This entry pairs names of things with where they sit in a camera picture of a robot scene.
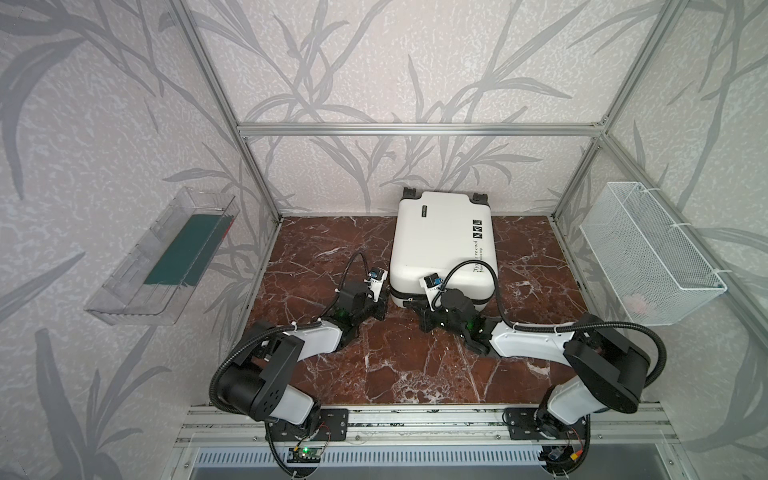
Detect white hard-shell suitcase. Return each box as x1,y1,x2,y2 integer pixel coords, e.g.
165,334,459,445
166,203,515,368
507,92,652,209
388,188,498,311

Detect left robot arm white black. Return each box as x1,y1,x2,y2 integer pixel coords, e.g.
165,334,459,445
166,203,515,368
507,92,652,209
208,280,389,433

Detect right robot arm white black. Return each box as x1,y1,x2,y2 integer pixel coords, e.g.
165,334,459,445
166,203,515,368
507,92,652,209
405,289,667,438

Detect green circuit board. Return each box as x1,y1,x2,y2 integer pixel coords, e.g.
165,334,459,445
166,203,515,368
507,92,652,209
286,446,325,464

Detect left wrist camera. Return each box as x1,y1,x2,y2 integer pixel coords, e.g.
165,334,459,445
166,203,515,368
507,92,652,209
366,267,388,303

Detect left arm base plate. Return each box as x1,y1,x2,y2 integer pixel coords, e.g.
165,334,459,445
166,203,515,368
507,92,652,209
267,408,349,442

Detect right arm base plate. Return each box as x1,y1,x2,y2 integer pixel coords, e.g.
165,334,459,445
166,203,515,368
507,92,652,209
502,407,591,441

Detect right circuit board wires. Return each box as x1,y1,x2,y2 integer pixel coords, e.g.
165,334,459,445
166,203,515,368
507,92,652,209
536,443,592,472

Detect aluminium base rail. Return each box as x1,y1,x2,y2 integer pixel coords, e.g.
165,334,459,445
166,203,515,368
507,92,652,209
174,403,680,447

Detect white wire mesh basket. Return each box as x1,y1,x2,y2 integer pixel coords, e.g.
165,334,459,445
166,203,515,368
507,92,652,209
580,182,728,326

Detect aluminium cage frame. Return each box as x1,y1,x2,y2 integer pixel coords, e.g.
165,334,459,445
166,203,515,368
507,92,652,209
180,1,767,341

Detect clear plastic wall tray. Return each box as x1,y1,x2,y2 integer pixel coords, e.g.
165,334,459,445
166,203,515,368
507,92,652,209
84,187,240,326

